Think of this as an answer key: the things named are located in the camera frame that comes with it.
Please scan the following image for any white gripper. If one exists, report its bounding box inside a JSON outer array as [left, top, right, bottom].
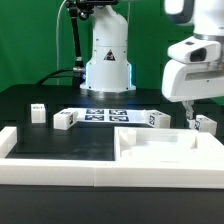
[[162, 37, 224, 120]]

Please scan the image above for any white square table top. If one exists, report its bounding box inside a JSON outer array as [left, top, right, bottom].
[[114, 127, 224, 163]]

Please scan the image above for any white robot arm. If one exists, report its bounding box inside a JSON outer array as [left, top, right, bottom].
[[77, 0, 224, 120]]

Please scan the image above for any sheet with fiducial markers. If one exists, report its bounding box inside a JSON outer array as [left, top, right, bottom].
[[61, 108, 150, 124]]

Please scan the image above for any white U-shaped fence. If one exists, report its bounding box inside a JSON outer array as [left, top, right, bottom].
[[0, 127, 224, 189]]

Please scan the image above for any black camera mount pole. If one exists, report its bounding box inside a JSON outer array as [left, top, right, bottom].
[[65, 0, 119, 70]]

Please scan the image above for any black cable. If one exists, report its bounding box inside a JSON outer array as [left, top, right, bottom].
[[36, 67, 86, 86]]

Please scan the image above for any grey cable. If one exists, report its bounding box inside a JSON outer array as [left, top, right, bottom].
[[55, 0, 70, 86]]

